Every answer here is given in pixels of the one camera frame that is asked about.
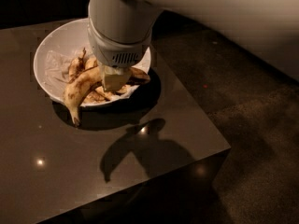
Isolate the white paper bowl liner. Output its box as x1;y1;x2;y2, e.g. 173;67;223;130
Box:
43;50;139;106

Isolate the white round bowl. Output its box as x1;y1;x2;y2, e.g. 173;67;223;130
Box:
33;18;152;108

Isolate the spotted banana right middle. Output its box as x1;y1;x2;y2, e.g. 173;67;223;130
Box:
114;84;131;95

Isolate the spotted banana lower middle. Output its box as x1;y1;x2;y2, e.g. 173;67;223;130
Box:
95;86;114;101

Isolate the long banana with blue sticker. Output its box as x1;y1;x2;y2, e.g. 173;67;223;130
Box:
63;66;102;127

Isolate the upright banana at back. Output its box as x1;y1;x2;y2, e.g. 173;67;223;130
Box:
68;49;86;81

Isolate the spotted banana left bottom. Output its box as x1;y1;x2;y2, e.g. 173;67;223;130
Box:
84;91;106;104

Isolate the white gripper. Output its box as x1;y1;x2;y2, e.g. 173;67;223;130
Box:
87;18;151;91

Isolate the small banana behind centre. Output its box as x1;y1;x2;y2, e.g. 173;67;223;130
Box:
84;57;97;69

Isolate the spotted banana right upper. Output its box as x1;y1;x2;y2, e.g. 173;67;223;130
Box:
128;67;150;85

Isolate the spotted banana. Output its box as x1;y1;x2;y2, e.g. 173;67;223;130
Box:
84;91;106;104
95;86;114;101
114;84;131;95
128;67;150;85

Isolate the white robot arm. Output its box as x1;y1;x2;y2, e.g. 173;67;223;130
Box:
88;0;299;81

